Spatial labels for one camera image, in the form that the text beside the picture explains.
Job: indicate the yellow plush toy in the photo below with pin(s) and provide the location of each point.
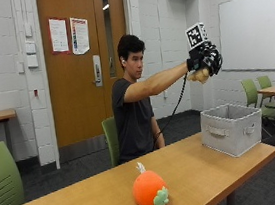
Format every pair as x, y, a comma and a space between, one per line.
200, 75

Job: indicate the grey fabric storage bin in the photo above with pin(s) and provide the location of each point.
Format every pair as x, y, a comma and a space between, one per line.
230, 131

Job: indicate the wall whiteboard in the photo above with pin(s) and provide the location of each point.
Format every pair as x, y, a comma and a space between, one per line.
256, 34

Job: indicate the white paper with red frame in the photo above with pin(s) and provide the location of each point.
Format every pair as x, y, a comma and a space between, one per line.
59, 35

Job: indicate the wooden door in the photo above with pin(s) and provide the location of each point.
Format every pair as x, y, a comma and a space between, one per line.
76, 100

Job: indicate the white cube with black markers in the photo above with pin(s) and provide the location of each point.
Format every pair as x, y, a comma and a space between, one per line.
195, 35

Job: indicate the colourful printed paper notice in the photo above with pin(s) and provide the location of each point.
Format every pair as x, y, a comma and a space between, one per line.
80, 35

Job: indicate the small red wall device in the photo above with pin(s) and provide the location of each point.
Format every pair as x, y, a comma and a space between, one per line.
36, 92

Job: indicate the white earbud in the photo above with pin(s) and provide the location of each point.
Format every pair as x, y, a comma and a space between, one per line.
123, 62

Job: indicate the orange plush fruit toy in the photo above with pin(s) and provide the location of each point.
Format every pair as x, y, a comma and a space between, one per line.
147, 190

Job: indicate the white wall switch plate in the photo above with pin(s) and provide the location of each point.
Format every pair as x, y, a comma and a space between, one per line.
30, 47
32, 61

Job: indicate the white wall sensor box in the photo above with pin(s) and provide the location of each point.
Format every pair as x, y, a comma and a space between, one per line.
28, 30

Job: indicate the the person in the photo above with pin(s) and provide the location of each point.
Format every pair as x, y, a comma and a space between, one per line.
133, 123

